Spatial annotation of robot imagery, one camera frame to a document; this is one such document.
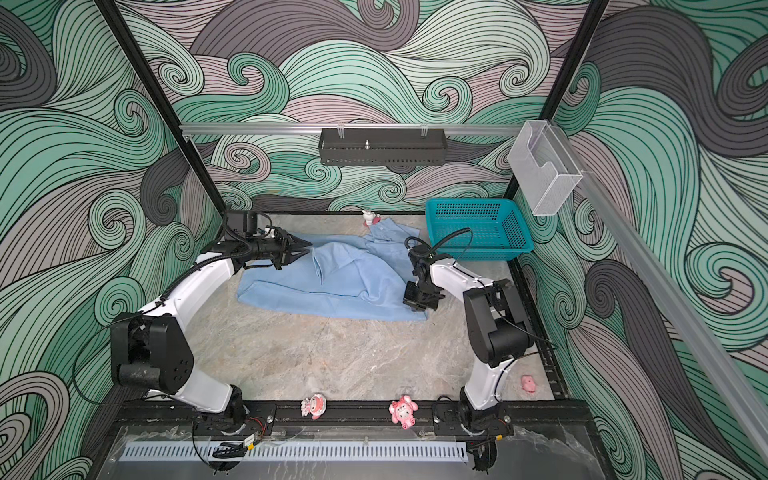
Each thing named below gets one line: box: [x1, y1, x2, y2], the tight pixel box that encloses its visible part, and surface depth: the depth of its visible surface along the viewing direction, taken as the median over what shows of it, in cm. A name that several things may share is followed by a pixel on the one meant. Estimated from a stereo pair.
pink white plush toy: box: [301, 394, 327, 420], surface depth 74 cm
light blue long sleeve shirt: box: [237, 218, 428, 321], surface depth 98 cm
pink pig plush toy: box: [388, 395, 419, 430], surface depth 74 cm
